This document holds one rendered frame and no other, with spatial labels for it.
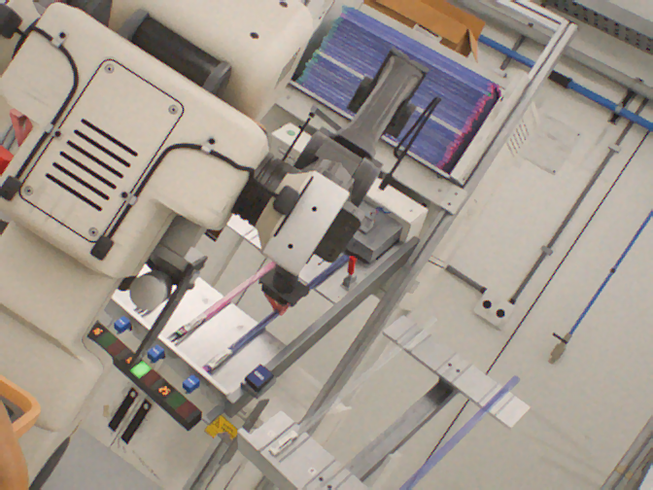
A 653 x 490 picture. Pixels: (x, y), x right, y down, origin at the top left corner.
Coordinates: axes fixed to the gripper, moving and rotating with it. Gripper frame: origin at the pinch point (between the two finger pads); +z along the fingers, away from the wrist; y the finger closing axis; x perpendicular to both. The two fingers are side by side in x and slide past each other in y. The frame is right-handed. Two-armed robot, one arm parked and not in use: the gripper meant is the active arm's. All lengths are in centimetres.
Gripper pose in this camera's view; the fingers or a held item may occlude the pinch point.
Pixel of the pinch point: (280, 310)
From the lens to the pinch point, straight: 176.9
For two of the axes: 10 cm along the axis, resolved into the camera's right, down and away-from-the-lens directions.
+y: -7.7, -5.2, 3.7
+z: -1.5, 7.0, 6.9
